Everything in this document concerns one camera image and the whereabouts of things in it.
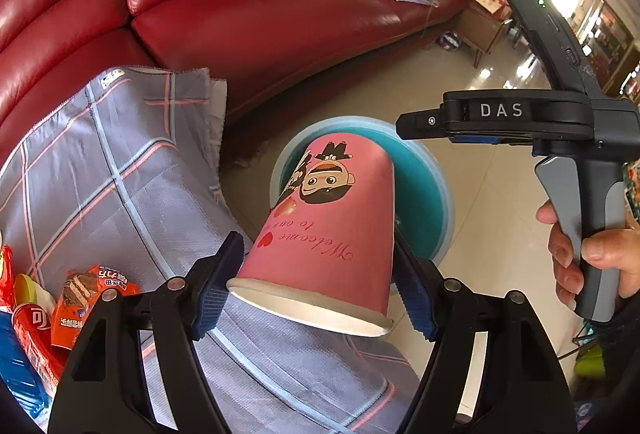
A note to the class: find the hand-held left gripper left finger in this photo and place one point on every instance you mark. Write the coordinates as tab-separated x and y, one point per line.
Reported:
219	286

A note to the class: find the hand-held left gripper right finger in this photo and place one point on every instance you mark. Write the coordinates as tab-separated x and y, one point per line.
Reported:
417	299

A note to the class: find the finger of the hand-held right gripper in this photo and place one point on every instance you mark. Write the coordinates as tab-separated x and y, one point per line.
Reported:
420	124

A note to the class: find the teal round trash bin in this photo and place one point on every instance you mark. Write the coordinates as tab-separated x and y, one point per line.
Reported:
420	194

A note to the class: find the pink cartoon paper cup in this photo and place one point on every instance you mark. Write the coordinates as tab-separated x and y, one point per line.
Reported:
325	234

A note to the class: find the person's right hand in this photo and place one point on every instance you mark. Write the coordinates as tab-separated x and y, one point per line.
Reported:
565	264

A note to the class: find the colourful ball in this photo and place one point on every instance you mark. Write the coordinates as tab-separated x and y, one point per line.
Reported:
448	40

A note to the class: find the cardboard box with papers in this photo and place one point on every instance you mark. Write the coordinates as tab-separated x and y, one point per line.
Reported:
482	24

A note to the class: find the grey plaid cloth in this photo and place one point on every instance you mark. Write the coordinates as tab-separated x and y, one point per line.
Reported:
125	194

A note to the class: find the orange cake snack packet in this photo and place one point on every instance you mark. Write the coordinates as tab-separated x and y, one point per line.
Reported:
85	299

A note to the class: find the green plastic item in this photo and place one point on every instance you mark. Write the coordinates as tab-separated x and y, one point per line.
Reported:
589	361

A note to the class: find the red packet with white logo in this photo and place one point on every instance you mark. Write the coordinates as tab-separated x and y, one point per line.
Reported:
37	334

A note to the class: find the red leather sofa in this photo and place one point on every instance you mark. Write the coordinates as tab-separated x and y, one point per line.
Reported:
250	29

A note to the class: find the blue snack packet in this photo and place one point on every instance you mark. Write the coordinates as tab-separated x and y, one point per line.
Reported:
17	369

